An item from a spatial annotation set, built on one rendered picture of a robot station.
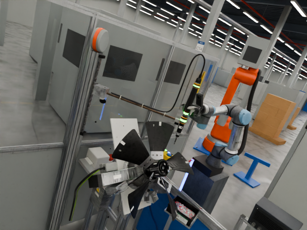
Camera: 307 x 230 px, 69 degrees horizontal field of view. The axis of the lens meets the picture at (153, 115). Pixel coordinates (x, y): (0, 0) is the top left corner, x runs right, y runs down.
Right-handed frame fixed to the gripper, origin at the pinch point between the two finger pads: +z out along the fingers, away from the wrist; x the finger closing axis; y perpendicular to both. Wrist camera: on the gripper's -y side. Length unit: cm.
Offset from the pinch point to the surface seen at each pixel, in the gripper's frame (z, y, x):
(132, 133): 28.1, 25.3, 11.6
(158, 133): -0.9, 28.8, 14.5
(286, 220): -36, 43, -75
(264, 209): -32, 44, -63
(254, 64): -371, -56, 131
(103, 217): 11, 120, 31
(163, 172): 7.4, 46.7, -7.4
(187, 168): -23, 49, -7
